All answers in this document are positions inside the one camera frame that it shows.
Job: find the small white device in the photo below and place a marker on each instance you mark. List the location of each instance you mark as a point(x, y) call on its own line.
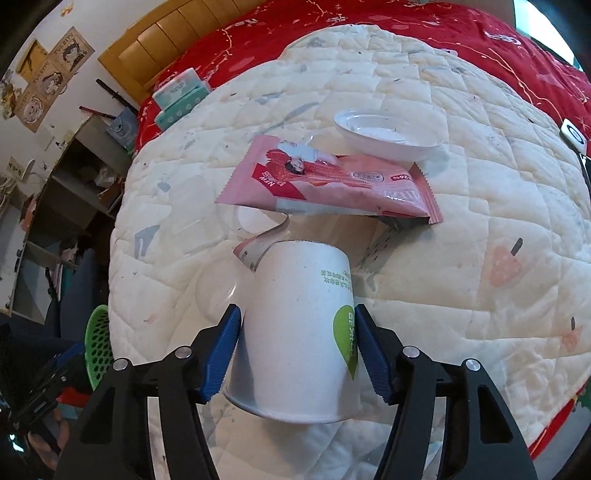
point(573, 137)

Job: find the wooden headboard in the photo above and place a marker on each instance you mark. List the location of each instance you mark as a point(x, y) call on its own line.
point(156, 40)

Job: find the blue paper bag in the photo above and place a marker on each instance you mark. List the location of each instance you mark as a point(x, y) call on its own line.
point(124, 129)

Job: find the white plastic cup lid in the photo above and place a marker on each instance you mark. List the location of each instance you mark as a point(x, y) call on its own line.
point(381, 134)

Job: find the teal tissue box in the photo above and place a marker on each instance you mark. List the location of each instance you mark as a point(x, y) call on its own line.
point(167, 117)

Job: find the person left hand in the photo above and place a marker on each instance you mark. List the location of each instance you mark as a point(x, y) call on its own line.
point(50, 438)

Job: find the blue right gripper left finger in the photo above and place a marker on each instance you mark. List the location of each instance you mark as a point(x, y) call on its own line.
point(215, 347)

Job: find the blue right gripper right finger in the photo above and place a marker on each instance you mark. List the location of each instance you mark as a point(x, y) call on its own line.
point(379, 349)

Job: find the pink snack wrapper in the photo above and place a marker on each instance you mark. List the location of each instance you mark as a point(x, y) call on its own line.
point(282, 176)

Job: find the white tissue pack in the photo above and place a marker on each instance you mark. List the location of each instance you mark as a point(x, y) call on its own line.
point(176, 88)

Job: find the white desk shelf unit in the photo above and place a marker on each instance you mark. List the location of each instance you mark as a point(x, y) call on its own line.
point(43, 237)

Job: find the white quilted blanket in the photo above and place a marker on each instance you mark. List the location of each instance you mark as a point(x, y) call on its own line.
point(369, 230)

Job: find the wall posters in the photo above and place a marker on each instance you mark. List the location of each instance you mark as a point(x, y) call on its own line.
point(47, 74)

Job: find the green mesh trash basket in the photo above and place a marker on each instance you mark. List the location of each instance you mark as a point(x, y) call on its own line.
point(97, 348)

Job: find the white paper cup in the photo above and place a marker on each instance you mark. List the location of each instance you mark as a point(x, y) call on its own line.
point(296, 357)

